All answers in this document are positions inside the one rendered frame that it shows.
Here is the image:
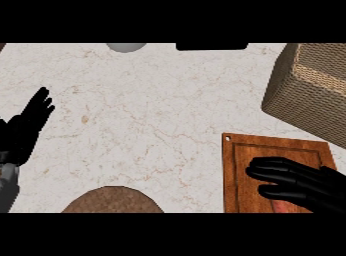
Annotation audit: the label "black flat appliance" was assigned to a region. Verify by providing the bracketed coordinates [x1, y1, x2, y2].
[175, 43, 250, 52]

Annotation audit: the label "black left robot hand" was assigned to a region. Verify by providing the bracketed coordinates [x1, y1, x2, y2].
[0, 86, 57, 171]

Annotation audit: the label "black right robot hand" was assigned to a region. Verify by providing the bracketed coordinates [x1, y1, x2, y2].
[244, 156, 346, 214]

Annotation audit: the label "reddish sweet potato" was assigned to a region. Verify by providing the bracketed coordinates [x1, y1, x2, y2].
[272, 200, 293, 214]

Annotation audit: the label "tan wicker basket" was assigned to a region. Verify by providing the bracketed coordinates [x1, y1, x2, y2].
[260, 43, 346, 157]

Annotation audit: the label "brown round wooden object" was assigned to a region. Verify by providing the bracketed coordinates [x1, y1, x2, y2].
[61, 185, 166, 214]

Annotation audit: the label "grey round object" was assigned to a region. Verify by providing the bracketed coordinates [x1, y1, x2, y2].
[105, 43, 148, 54]

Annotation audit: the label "brown wooden cutting board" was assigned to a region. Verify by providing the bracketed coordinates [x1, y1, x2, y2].
[222, 132, 339, 214]

